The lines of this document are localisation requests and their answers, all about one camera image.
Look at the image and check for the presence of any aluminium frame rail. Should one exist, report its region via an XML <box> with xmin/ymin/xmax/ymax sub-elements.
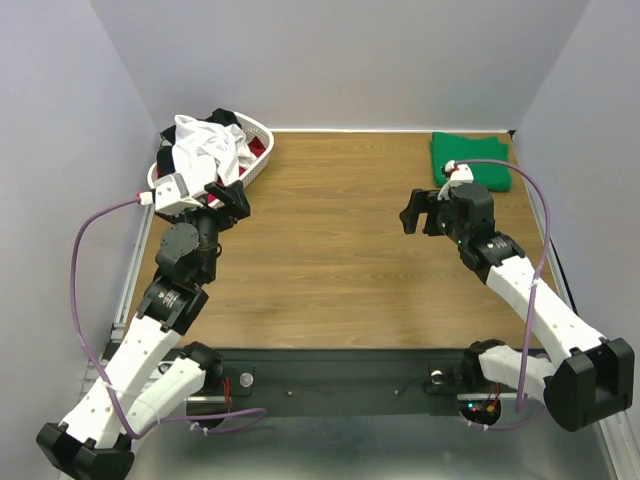
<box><xmin>70</xmin><ymin>201</ymin><xmax>154</xmax><ymax>392</ymax></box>

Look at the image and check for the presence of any black t-shirt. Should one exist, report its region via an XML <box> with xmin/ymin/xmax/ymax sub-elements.
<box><xmin>156</xmin><ymin>108</ymin><xmax>244</xmax><ymax>178</ymax></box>

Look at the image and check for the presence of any folded green t-shirt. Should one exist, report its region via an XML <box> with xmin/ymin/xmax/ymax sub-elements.
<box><xmin>430</xmin><ymin>131</ymin><xmax>513</xmax><ymax>193</ymax></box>

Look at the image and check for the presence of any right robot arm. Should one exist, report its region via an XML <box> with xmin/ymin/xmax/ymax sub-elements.
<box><xmin>399</xmin><ymin>183</ymin><xmax>635</xmax><ymax>432</ymax></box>

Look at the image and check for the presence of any white t-shirt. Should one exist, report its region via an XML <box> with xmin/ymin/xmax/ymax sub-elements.
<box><xmin>172</xmin><ymin>115</ymin><xmax>257</xmax><ymax>197</ymax></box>

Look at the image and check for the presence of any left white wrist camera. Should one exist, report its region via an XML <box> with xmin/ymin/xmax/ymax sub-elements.
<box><xmin>153</xmin><ymin>173</ymin><xmax>202</xmax><ymax>216</ymax></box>

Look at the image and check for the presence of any dark red t-shirt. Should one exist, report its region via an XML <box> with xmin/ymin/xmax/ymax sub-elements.
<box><xmin>248</xmin><ymin>136</ymin><xmax>266</xmax><ymax>158</ymax></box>

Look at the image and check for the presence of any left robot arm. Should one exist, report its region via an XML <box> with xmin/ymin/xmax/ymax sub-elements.
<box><xmin>36</xmin><ymin>174</ymin><xmax>251</xmax><ymax>479</ymax></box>

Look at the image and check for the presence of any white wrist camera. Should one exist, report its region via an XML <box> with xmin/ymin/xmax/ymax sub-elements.
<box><xmin>442</xmin><ymin>160</ymin><xmax>474</xmax><ymax>184</ymax></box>
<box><xmin>153</xmin><ymin>173</ymin><xmax>202</xmax><ymax>216</ymax></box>

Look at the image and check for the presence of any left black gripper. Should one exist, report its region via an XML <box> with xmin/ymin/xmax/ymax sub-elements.
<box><xmin>158</xmin><ymin>180</ymin><xmax>251</xmax><ymax>283</ymax></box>

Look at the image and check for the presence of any white plastic basket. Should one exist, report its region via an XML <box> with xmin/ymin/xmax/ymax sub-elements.
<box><xmin>147</xmin><ymin>108</ymin><xmax>274</xmax><ymax>187</ymax></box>

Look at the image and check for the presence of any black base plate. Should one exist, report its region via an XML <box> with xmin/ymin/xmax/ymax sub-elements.
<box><xmin>186</xmin><ymin>348</ymin><xmax>510</xmax><ymax>417</ymax></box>

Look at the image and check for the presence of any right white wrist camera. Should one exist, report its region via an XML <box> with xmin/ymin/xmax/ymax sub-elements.
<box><xmin>442</xmin><ymin>160</ymin><xmax>474</xmax><ymax>184</ymax></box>

